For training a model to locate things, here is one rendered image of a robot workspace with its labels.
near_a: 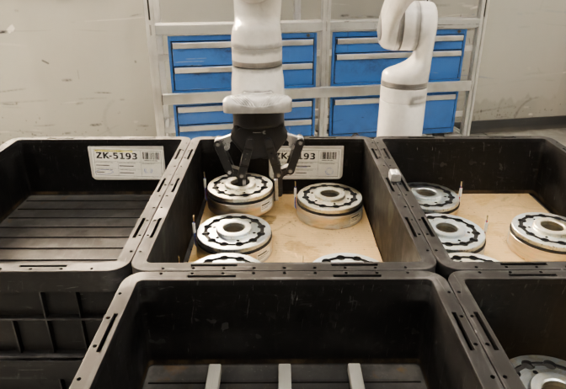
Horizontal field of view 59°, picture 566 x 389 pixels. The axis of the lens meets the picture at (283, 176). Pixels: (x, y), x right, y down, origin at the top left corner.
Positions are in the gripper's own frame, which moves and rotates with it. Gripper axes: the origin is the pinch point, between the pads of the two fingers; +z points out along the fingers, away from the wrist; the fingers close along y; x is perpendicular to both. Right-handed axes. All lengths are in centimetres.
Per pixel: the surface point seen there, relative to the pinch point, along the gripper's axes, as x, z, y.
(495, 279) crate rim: 33.0, -5.4, -22.0
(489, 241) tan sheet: 9.6, 4.6, -32.9
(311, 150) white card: -7.2, -3.6, -8.5
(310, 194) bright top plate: -0.4, 1.2, -7.8
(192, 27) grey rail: -171, -4, 32
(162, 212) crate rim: 18.5, -5.7, 11.1
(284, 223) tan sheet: 3.3, 4.4, -3.5
